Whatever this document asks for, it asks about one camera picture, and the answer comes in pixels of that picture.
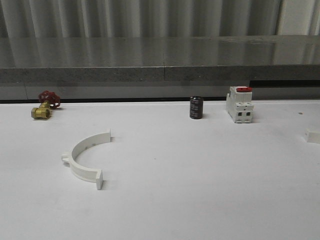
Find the grey curtain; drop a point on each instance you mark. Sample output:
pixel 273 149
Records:
pixel 157 18

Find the white half pipe clamp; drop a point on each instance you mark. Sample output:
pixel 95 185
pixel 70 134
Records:
pixel 312 136

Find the black cylindrical capacitor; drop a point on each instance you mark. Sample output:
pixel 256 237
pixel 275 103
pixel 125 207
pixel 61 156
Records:
pixel 196 107

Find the white circuit breaker red switch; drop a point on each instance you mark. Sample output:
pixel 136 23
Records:
pixel 239 104

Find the white half clamp left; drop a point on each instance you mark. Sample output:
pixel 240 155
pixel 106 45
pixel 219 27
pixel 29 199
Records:
pixel 74 158

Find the brass valve red handle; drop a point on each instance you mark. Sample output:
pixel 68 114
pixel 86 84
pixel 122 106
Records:
pixel 48 100

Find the grey stone counter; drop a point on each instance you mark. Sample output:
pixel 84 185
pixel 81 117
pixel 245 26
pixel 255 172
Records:
pixel 145 68

